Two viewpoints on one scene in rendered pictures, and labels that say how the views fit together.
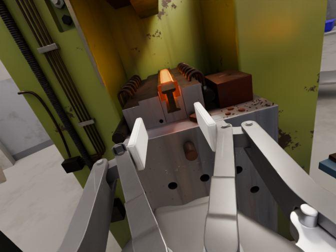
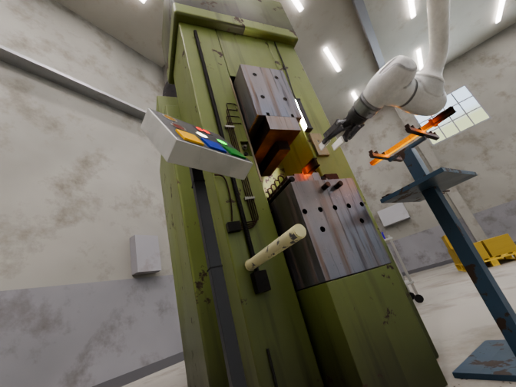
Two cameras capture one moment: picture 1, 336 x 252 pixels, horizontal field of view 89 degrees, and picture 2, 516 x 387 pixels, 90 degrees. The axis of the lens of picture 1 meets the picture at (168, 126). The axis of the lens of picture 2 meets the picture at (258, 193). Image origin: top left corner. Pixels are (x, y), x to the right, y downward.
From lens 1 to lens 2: 1.15 m
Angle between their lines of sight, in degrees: 56
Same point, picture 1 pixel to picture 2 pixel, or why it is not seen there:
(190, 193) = (330, 216)
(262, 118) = (348, 182)
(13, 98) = not seen: outside the picture
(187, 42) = not seen: hidden behind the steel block
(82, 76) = (250, 175)
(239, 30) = (322, 171)
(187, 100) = (314, 177)
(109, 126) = (261, 204)
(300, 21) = (345, 173)
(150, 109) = (299, 178)
